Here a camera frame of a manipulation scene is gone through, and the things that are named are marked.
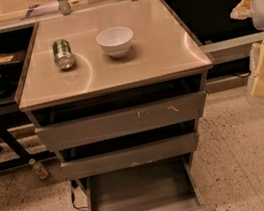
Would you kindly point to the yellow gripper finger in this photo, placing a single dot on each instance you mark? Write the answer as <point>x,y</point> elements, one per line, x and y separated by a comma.
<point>242,11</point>

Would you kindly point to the green soda can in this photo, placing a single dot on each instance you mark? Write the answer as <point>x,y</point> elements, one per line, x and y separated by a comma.
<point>63,57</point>

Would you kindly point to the grey drawer cabinet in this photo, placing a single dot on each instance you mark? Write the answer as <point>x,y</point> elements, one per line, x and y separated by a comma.
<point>164,61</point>

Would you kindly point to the open bottom drawer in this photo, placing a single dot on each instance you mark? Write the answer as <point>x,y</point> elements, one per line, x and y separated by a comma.
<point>165,185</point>

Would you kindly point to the top drawer front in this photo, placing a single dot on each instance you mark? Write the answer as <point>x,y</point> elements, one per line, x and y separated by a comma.
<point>119,123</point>

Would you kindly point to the white ceramic bowl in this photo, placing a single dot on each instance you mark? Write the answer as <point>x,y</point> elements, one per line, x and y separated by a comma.
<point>115,42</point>

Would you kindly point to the black box with label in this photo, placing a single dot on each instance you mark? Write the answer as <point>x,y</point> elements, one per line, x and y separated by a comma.
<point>11,64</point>

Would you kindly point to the plastic bottle on floor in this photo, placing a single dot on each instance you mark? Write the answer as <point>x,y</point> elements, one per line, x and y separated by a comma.
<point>39,169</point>

